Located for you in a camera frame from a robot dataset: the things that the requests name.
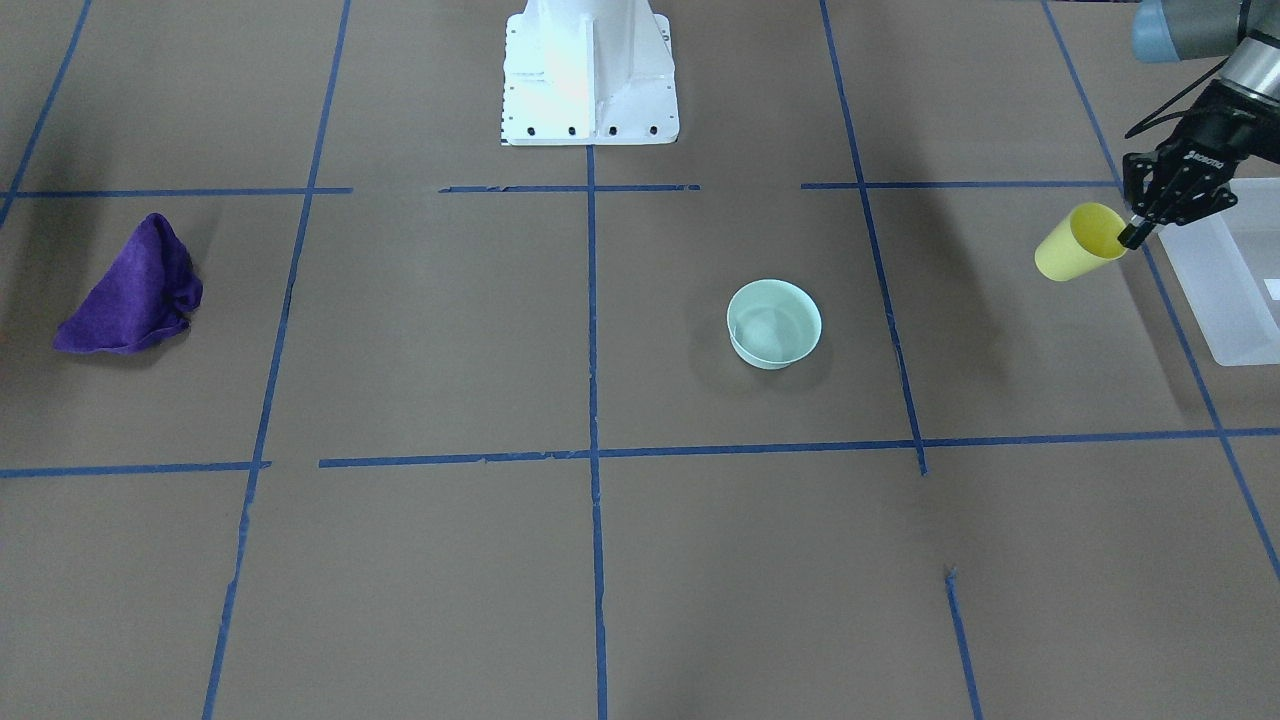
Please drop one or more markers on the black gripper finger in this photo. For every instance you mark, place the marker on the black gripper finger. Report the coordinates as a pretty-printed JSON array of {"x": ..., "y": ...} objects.
[{"x": 1136, "y": 232}]

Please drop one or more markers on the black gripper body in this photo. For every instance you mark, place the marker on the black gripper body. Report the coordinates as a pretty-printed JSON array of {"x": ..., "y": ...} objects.
[{"x": 1213, "y": 133}]

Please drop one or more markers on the yellow plastic cup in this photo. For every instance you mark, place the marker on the yellow plastic cup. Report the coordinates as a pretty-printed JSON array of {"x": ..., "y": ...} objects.
[{"x": 1085, "y": 240}]

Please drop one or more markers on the purple cloth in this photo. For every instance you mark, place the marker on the purple cloth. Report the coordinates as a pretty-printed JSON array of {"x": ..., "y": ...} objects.
[{"x": 145, "y": 298}]

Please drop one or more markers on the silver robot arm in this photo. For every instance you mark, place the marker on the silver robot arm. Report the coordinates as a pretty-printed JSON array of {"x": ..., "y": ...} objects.
[{"x": 1242, "y": 35}]

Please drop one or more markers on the clear plastic storage box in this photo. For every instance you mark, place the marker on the clear plastic storage box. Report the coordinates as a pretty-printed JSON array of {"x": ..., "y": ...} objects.
[{"x": 1228, "y": 266}]

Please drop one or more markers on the mint green bowl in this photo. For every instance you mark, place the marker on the mint green bowl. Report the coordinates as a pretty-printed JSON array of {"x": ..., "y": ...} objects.
[{"x": 773, "y": 324}]

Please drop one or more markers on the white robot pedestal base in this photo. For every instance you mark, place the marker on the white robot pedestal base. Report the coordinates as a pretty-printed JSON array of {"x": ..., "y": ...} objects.
[{"x": 589, "y": 73}]

